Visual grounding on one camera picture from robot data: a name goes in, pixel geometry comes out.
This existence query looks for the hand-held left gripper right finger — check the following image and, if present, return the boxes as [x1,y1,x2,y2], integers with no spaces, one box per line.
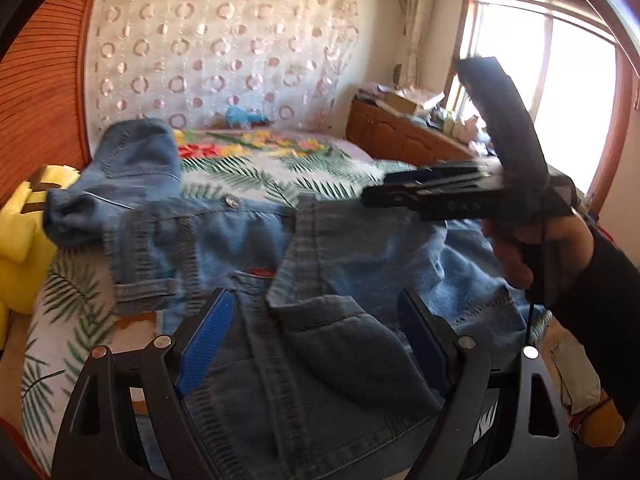
[397,287,576,480]

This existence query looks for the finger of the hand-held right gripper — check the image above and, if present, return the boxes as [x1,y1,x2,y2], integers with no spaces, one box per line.
[384,161,488,186]
[361,184,431,209]

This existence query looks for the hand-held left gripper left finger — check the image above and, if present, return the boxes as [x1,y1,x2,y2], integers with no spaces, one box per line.
[50,287,237,480]

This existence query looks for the blue denim pants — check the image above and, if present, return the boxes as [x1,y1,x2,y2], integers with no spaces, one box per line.
[102,192,553,480]

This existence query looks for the person's right hand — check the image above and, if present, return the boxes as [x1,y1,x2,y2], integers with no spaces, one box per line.
[482,216,595,307]

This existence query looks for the wooden sideboard cabinet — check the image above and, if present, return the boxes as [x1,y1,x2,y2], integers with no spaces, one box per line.
[346,97,481,166]

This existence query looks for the cardboard box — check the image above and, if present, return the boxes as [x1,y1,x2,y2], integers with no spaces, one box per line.
[382,91,418,116]

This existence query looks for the floral printed paper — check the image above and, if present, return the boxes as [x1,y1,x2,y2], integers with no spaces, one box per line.
[400,85,446,106]

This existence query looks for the floral blanket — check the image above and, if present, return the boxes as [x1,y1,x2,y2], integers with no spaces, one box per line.
[172,127,381,171]

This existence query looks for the wooden framed window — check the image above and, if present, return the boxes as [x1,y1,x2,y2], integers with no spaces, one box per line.
[450,0,631,201]

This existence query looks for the leaf-print bed sheet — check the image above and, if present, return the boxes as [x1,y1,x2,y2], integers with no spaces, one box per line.
[22,152,426,480]

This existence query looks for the tied white window curtain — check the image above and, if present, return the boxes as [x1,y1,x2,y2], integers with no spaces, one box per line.
[400,0,438,91]

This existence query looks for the white plastic bag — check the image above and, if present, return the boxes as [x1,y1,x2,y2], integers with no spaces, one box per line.
[550,332,603,413]

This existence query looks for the blue plastic bag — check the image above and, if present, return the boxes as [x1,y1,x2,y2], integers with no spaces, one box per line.
[225,106,268,128]

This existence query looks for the bundled blue denim garment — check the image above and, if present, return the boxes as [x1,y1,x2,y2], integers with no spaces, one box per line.
[44,119,182,248]

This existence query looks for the yellow plush toy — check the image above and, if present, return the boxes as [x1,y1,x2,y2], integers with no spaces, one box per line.
[0,164,81,331]

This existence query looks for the circle-patterned sheer curtain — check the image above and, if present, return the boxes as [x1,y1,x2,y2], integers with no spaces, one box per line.
[82,0,361,133]

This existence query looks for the wooden louvered wardrobe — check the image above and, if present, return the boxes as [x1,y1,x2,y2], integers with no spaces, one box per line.
[0,0,108,211]

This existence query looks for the black lanyard cord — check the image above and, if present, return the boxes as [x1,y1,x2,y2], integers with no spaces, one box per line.
[525,180,551,348]

